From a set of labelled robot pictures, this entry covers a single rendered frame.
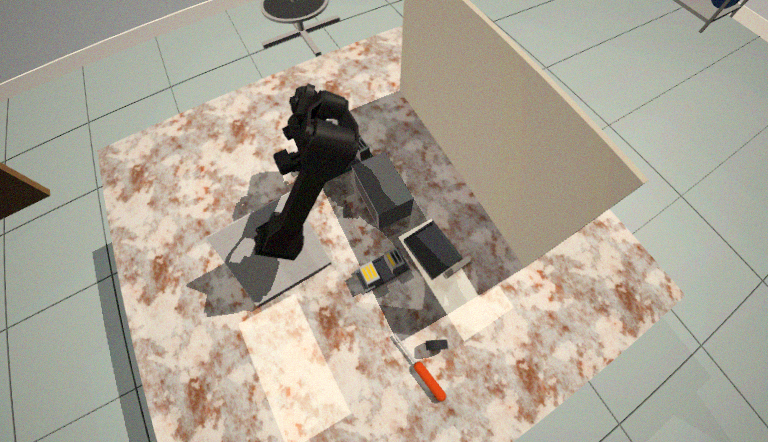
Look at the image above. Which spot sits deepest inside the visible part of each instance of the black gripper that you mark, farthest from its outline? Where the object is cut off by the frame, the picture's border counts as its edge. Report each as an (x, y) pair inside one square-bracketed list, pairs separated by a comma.
[(287, 163)]

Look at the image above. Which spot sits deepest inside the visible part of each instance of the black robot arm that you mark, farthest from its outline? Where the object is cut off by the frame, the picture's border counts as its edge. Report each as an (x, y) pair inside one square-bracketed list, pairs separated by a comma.
[(326, 150)]

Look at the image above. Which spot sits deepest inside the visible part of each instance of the orange-handled screwdriver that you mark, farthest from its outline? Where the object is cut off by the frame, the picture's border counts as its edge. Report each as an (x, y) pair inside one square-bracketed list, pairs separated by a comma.
[(426, 376)]

